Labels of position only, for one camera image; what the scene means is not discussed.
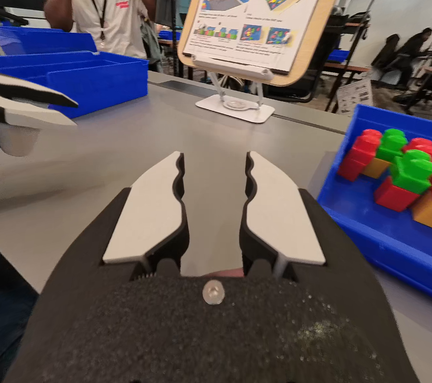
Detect black metal rack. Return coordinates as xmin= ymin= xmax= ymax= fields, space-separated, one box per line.
xmin=323 ymin=0 xmax=379 ymax=113

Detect grey desk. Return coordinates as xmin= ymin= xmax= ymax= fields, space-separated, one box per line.
xmin=0 ymin=70 xmax=432 ymax=383

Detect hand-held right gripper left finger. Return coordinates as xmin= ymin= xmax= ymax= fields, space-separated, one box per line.
xmin=102 ymin=151 xmax=189 ymax=265

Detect white printed floor sign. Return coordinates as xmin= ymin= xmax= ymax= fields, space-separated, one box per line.
xmin=337 ymin=79 xmax=374 ymax=117

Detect black office chair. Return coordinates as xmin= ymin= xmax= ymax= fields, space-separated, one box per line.
xmin=371 ymin=33 xmax=401 ymax=82

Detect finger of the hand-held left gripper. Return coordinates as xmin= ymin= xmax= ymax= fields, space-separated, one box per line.
xmin=0 ymin=97 xmax=77 ymax=127
xmin=0 ymin=74 xmax=79 ymax=109

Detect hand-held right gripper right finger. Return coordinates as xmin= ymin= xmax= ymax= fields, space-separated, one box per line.
xmin=240 ymin=151 xmax=327 ymax=278

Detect blue plastic bin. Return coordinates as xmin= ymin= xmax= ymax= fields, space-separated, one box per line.
xmin=0 ymin=27 xmax=98 ymax=57
xmin=317 ymin=104 xmax=432 ymax=296
xmin=0 ymin=51 xmax=149 ymax=119

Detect person's dark trousers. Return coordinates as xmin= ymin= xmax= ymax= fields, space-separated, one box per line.
xmin=0 ymin=255 xmax=38 ymax=372

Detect white instruction stand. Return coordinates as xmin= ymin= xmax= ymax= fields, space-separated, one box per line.
xmin=177 ymin=0 xmax=341 ymax=124

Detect denim jacket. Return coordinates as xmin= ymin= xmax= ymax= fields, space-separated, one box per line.
xmin=140 ymin=16 xmax=163 ymax=73

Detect printed instruction sheet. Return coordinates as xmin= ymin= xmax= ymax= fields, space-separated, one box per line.
xmin=182 ymin=0 xmax=338 ymax=73

